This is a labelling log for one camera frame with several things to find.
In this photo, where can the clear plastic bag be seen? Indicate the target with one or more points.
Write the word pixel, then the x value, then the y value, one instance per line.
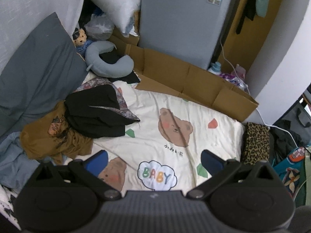
pixel 99 28

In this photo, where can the leopard print pants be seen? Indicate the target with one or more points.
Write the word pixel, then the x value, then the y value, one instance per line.
pixel 255 143

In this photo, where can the grey pillow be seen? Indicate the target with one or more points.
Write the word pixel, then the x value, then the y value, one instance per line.
pixel 38 70

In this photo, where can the pink plastic bag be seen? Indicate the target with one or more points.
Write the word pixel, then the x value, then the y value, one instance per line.
pixel 239 69

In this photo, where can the grey appliance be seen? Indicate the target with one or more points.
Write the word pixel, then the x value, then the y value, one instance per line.
pixel 179 21

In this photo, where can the grey-blue neck pillow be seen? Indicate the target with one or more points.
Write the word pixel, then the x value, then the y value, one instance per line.
pixel 97 63

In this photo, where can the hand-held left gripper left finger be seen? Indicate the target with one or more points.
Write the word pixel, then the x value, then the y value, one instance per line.
pixel 97 161

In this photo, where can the white pillow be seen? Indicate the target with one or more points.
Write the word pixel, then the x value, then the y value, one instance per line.
pixel 119 4

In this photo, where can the detergent bottle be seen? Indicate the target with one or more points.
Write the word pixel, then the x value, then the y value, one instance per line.
pixel 215 68

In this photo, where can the brown cardboard sheet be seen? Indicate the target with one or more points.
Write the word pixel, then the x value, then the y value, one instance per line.
pixel 194 80

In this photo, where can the blue denim garment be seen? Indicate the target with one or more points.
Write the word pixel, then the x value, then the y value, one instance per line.
pixel 17 165

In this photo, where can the bear printed bed sheet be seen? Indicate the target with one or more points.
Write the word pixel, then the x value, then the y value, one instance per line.
pixel 150 111

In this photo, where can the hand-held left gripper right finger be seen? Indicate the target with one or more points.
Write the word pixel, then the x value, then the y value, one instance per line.
pixel 210 161

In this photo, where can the brown printed t-shirt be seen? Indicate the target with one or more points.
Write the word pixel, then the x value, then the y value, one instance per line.
pixel 41 138

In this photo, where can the purple white packet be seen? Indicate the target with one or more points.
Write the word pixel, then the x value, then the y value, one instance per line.
pixel 233 81

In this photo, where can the black and white blanket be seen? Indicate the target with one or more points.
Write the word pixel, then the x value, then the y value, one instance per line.
pixel 7 206

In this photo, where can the folded black clothes pile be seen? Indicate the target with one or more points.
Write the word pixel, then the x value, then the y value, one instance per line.
pixel 286 131

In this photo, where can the green cloth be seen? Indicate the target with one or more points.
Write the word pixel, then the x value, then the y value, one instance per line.
pixel 305 182

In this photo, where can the teal printed bag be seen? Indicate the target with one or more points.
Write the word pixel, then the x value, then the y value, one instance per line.
pixel 286 174

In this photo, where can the black hanging clothes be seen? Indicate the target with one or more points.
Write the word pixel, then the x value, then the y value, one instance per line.
pixel 251 4

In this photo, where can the teddy bear toy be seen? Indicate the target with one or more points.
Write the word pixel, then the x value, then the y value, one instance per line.
pixel 81 37

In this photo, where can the black garment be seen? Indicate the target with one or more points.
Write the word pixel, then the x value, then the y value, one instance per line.
pixel 92 111

